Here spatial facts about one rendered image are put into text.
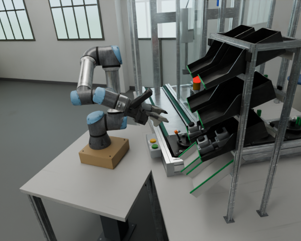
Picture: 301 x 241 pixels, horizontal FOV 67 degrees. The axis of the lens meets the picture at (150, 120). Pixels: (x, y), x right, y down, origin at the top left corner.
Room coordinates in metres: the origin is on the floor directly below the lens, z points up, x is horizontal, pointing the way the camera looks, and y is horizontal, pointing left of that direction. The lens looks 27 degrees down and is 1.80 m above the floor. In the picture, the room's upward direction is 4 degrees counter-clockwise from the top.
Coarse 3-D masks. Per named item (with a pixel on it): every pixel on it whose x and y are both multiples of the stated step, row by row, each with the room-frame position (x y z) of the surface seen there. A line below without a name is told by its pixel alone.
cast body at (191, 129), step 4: (188, 124) 0.96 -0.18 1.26; (192, 124) 0.95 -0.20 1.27; (196, 124) 0.95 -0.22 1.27; (188, 128) 0.95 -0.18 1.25; (192, 128) 0.94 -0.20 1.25; (196, 128) 0.94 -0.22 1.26; (200, 128) 0.95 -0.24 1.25; (188, 132) 0.96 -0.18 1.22; (192, 132) 0.94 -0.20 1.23; (196, 132) 0.94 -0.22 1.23; (200, 132) 0.93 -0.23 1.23; (192, 136) 0.94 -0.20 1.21
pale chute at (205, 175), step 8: (208, 160) 0.89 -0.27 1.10; (216, 160) 0.88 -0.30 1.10; (224, 160) 0.84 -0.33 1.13; (232, 160) 0.76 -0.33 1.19; (200, 168) 0.89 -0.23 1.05; (208, 168) 0.87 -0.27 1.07; (216, 168) 0.83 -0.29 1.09; (224, 168) 0.76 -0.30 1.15; (232, 168) 0.76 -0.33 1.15; (192, 176) 0.89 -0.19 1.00; (200, 176) 0.86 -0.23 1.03; (208, 176) 0.82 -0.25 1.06; (216, 176) 0.76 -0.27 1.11; (224, 176) 0.76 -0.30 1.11; (200, 184) 0.77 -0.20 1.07; (208, 184) 0.76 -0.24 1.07; (192, 192) 0.76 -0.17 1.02; (200, 192) 0.76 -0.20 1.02
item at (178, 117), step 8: (176, 104) 1.93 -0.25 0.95; (168, 112) 1.83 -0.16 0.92; (176, 112) 1.82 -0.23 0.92; (184, 112) 1.73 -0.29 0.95; (168, 120) 1.68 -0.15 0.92; (176, 120) 1.67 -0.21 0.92; (184, 120) 1.62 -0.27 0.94; (192, 120) 1.57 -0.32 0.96; (160, 128) 1.56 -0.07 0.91; (168, 128) 1.55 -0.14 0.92; (176, 128) 1.54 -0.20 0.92; (184, 128) 1.53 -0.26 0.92
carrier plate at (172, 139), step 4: (168, 136) 1.34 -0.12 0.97; (172, 136) 1.34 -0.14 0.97; (176, 136) 1.34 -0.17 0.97; (168, 140) 1.29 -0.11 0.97; (172, 140) 1.29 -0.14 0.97; (176, 140) 1.29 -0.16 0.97; (172, 144) 1.24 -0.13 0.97; (176, 144) 1.24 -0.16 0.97; (172, 148) 1.20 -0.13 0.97; (176, 148) 1.19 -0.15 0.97; (180, 148) 1.19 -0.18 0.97; (184, 148) 1.19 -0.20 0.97; (172, 152) 1.16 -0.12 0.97; (176, 152) 1.15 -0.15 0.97; (176, 156) 1.12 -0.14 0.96
